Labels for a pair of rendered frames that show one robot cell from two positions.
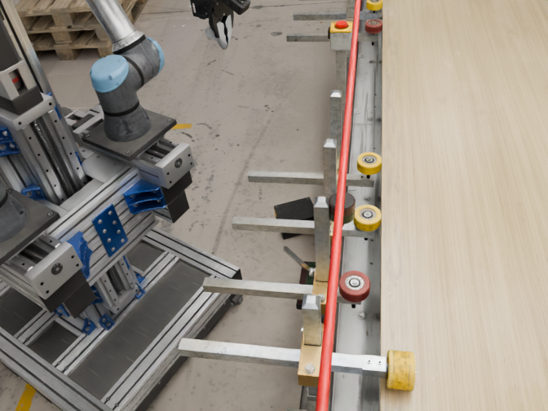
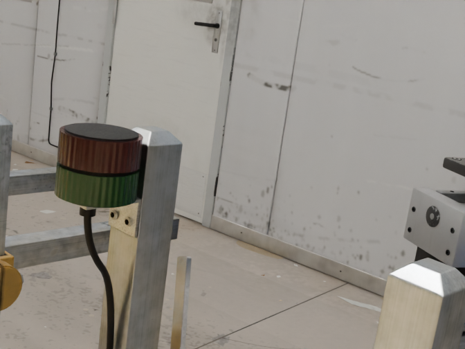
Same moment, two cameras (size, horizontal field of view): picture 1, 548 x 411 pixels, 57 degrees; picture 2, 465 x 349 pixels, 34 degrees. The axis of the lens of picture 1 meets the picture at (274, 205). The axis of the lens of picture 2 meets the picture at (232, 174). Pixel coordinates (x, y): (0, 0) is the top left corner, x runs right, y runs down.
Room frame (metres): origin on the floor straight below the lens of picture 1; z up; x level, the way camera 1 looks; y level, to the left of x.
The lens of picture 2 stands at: (1.17, -0.58, 1.27)
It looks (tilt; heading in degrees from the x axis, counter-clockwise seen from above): 14 degrees down; 119
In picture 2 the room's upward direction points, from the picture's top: 8 degrees clockwise
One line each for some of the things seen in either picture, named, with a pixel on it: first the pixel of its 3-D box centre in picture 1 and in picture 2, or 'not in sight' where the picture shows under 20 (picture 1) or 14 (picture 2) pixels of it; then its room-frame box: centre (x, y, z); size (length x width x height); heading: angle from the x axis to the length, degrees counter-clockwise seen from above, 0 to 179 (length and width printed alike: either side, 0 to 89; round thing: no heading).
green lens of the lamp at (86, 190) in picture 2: (342, 211); (97, 180); (0.82, -0.16, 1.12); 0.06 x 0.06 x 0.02
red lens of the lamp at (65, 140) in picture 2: (342, 204); (100, 147); (0.82, -0.16, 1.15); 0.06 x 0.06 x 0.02
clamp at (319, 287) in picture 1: (324, 288); not in sight; (0.81, -0.11, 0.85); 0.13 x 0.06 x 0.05; 166
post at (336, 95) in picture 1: (335, 152); not in sight; (1.32, -0.23, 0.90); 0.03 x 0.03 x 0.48; 76
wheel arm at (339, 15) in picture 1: (334, 15); not in sight; (2.52, -0.43, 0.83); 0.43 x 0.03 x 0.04; 76
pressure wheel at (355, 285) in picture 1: (354, 293); not in sight; (0.78, -0.18, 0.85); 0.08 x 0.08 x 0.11
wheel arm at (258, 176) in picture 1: (310, 178); not in sight; (1.30, -0.14, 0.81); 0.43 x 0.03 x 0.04; 76
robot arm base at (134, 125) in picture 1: (124, 115); not in sight; (1.40, 0.45, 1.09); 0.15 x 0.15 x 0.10
